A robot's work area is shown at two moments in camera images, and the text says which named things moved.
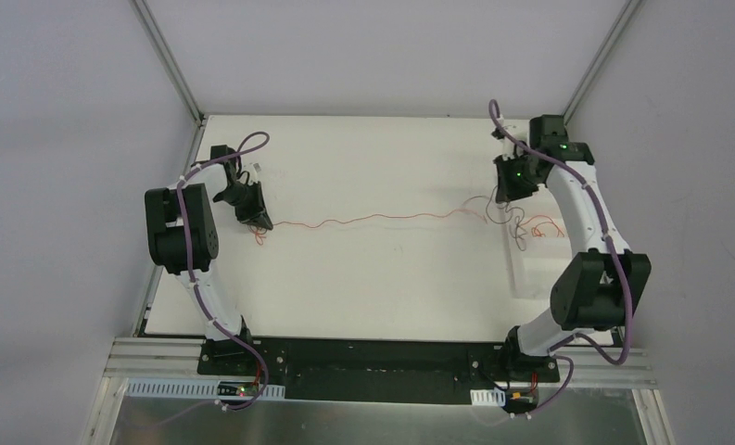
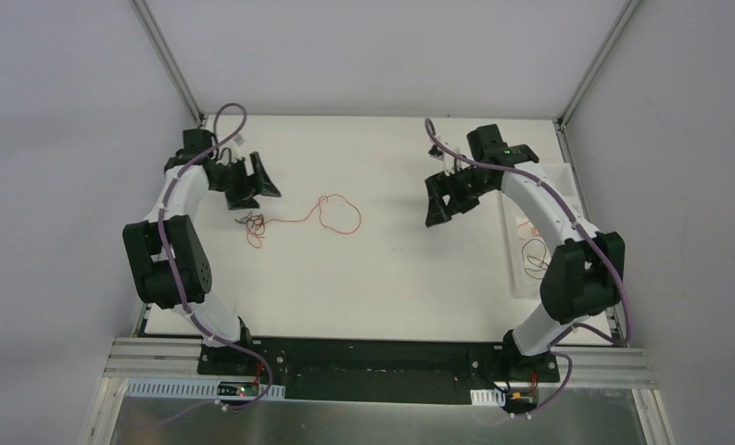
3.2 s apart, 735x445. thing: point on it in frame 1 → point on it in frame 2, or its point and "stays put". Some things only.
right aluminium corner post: x=593 y=69 stays put
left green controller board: x=244 y=388 stays put
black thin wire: x=497 y=222 → x=535 y=250
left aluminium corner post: x=144 y=13 stays put
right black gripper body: x=505 y=190 → x=456 y=191
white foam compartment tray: x=539 y=243 stays put
